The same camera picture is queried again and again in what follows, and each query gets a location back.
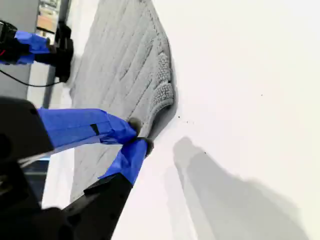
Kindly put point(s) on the grey striped towel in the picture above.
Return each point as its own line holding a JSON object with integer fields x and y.
{"x": 120, "y": 62}

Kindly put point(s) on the black camera stalk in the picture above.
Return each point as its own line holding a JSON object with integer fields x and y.
{"x": 45, "y": 58}

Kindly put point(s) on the black and silver camera box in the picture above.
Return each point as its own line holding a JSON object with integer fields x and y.
{"x": 64, "y": 52}

